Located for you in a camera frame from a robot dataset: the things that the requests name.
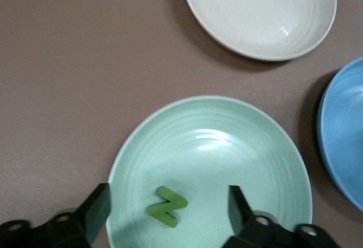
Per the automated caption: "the brown table cover sheet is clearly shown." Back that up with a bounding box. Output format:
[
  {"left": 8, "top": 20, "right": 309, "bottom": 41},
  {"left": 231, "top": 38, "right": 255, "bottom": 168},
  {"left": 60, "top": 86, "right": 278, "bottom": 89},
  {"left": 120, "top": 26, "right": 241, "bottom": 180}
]
[{"left": 0, "top": 0, "right": 363, "bottom": 248}]

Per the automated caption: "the beige plate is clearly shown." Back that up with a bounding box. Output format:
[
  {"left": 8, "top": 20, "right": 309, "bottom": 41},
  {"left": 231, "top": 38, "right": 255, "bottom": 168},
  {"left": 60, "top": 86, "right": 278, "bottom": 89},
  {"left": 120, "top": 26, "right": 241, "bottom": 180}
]
[{"left": 180, "top": 0, "right": 338, "bottom": 61}]

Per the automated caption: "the light green plate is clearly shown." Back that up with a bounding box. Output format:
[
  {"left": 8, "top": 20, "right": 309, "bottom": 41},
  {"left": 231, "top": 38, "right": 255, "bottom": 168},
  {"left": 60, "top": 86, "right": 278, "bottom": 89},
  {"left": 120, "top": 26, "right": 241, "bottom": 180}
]
[{"left": 107, "top": 95, "right": 314, "bottom": 248}]

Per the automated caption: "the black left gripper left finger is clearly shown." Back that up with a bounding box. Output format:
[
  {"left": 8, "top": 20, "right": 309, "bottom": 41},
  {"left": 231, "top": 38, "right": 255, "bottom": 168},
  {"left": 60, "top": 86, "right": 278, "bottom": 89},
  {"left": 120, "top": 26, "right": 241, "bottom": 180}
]
[{"left": 0, "top": 183, "right": 111, "bottom": 248}]

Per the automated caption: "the green foam letter N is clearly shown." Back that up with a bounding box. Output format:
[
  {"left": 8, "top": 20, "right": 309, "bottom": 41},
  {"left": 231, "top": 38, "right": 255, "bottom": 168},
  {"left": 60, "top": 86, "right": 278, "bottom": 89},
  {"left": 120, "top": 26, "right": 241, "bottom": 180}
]
[{"left": 146, "top": 186, "right": 189, "bottom": 229}]

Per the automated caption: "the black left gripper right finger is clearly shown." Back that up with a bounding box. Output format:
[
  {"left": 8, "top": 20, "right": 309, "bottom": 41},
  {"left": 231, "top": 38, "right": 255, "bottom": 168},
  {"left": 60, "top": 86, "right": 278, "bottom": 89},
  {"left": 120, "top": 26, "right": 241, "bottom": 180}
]
[{"left": 221, "top": 184, "right": 341, "bottom": 248}]

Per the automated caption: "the blue plate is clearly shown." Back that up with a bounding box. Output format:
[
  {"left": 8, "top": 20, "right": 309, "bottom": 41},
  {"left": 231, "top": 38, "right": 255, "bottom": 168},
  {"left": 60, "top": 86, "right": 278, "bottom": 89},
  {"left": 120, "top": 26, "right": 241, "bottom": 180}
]
[{"left": 316, "top": 56, "right": 363, "bottom": 212}]

